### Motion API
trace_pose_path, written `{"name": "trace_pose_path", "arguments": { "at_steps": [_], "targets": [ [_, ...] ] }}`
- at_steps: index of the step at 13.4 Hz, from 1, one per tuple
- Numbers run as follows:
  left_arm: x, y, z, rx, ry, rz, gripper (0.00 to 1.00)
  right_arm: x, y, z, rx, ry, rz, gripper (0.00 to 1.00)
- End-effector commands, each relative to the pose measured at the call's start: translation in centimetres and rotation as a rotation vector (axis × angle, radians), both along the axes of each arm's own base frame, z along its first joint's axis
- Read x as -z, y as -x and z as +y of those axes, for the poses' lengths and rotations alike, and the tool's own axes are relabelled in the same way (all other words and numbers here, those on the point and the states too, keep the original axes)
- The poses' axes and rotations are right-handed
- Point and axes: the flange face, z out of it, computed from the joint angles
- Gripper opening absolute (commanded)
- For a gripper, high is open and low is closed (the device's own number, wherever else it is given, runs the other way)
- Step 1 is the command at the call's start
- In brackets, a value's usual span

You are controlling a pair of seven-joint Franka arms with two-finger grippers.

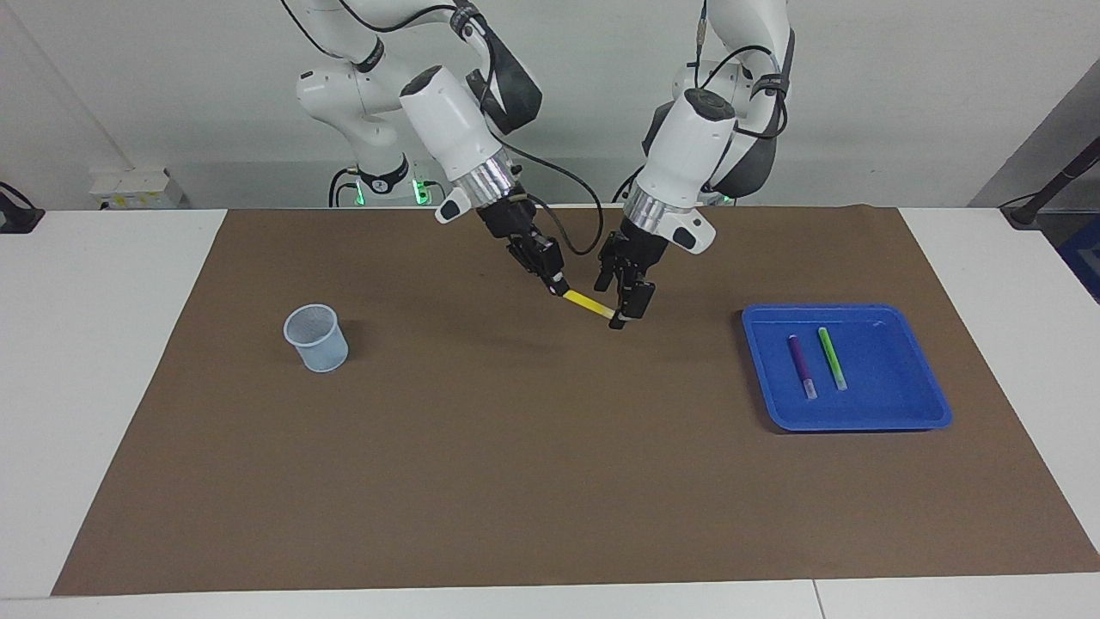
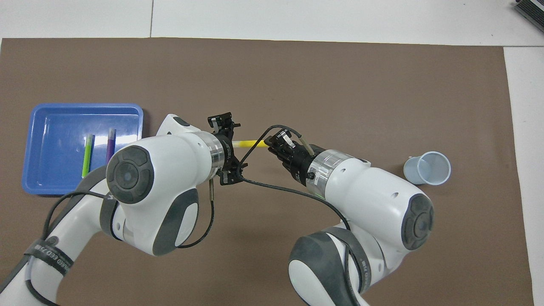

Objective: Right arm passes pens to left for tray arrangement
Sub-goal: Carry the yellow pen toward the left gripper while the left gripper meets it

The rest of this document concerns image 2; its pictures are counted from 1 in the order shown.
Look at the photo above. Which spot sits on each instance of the brown table mat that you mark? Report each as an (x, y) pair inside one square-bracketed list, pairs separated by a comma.
[(272, 63)]

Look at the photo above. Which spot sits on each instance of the dark ribbed device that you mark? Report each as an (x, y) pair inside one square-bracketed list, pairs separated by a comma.
[(531, 9)]

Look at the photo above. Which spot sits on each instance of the light blue pen cup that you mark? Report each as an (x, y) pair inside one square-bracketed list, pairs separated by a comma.
[(433, 168)]

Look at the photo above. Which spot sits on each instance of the blue plastic tray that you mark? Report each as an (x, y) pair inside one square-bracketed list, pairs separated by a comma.
[(55, 127)]

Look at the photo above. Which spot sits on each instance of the purple marker pen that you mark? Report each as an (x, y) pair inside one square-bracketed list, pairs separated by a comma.
[(111, 144)]

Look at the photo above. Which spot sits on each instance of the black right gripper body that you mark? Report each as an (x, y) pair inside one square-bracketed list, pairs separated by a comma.
[(301, 163)]

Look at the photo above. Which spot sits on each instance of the green marker pen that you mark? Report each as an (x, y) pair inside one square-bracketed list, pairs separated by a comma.
[(88, 157)]

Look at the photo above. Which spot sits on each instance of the yellow marker pen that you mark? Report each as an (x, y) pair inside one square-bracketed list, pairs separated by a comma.
[(248, 143)]

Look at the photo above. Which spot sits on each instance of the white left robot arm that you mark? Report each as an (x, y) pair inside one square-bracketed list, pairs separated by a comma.
[(170, 170)]

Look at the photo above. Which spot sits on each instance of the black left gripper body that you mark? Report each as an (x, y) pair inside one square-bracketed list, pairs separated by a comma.
[(230, 153)]

